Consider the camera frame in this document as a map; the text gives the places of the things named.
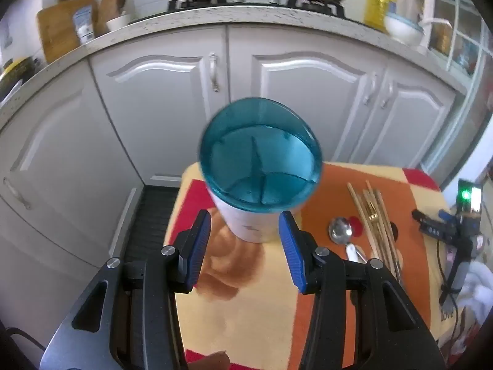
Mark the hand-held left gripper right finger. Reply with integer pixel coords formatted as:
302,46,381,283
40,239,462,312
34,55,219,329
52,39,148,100
278,210,447,370

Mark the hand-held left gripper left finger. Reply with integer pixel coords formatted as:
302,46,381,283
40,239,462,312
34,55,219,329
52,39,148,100
40,210,212,370

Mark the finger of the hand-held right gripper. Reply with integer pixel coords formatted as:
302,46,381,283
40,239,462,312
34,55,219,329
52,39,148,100
412,209,449,237

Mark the round silver spoon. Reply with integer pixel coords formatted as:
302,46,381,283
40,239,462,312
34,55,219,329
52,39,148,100
328,218,353,244

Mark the gold metal fork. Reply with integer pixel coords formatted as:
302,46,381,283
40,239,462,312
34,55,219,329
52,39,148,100
362,191,403,278

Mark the silver metal spoon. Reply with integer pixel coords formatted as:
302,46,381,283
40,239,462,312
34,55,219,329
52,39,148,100
345,244,367,263

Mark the blue-rimmed white utensil holder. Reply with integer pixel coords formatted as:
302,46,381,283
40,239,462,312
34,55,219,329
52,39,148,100
199,98,323,244

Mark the white cloth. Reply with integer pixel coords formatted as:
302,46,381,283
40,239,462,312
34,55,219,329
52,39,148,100
458,258,493,324

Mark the orange yellow printed cloth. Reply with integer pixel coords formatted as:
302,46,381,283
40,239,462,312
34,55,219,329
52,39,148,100
164,161,463,370

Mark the narrow white cabinet door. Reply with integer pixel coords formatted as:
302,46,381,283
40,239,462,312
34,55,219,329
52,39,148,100
379,65,458,174

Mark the wide white corner cabinet door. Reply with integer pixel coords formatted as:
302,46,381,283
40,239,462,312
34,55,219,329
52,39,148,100
0,60,144,278

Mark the white glass-door cabinet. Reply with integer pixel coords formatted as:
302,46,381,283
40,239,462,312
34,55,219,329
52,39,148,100
414,0,493,186

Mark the white bowl with blue rim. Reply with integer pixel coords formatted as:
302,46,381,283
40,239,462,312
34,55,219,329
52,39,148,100
384,11,424,46

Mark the yellow cooking oil bottle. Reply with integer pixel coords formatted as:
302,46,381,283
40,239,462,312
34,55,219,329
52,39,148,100
364,0,397,35

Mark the speckled stone countertop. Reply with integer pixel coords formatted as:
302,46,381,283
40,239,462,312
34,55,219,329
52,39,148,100
0,2,468,124

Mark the small white bowl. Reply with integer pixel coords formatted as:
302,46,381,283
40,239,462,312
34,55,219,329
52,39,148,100
106,13,132,32

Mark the blue and white packet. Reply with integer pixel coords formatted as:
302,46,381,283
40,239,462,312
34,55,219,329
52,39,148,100
73,6,96,45

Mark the black gas stove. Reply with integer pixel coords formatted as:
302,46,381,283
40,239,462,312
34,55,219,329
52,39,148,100
129,0,347,24

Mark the dark bowl with yellow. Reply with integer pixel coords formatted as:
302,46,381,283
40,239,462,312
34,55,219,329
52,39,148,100
0,57,37,101

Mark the wooden knife block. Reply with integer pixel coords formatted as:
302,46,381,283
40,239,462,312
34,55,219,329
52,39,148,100
96,0,129,33

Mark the wooden cutting board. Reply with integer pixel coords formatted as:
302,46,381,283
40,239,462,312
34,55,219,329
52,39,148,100
36,0,101,64

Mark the black cable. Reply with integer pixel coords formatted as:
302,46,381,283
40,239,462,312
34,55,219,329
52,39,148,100
438,239,465,355

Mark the white ladle handle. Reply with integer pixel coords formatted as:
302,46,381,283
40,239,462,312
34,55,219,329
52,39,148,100
420,17,453,33

